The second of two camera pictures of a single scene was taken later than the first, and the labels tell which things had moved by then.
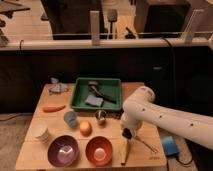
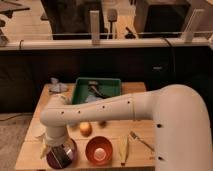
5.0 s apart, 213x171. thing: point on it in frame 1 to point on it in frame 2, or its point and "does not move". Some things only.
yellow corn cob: x=123 y=147 does not move
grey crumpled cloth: x=56 y=87 does not move
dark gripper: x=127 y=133 to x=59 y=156
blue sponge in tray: x=95 y=101 does not move
